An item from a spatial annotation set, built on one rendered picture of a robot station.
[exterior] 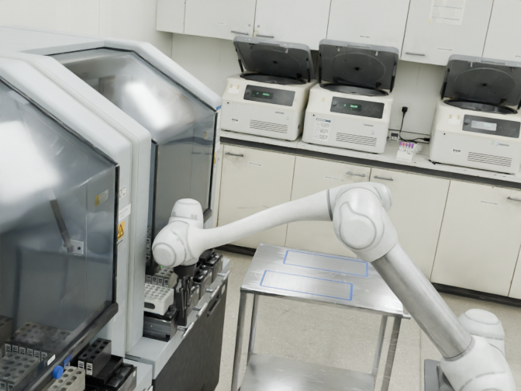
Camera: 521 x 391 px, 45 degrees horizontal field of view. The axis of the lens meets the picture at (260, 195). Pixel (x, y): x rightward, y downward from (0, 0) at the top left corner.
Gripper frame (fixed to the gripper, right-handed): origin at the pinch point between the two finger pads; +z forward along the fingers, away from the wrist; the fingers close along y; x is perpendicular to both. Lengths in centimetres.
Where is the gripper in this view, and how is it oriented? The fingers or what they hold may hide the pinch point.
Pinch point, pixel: (182, 316)
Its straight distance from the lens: 217.5
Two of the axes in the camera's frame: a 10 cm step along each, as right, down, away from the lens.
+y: -2.4, 2.9, -9.3
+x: 9.7, 1.5, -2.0
